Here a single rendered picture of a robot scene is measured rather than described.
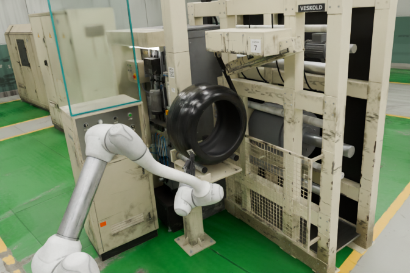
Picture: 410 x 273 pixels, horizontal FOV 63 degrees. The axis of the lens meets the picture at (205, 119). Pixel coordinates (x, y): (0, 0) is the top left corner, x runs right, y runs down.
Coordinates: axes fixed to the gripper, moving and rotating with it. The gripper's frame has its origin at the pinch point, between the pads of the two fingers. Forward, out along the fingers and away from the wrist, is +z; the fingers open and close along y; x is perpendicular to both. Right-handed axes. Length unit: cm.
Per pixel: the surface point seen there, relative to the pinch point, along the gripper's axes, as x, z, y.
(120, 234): -100, -4, 56
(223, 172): 4.9, 14.6, 33.9
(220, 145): 4.6, 34.3, 26.0
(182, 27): 13, 71, -57
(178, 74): -2, 55, -32
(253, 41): 59, 43, -40
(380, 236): 90, 22, 163
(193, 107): 11.9, 17.8, -25.0
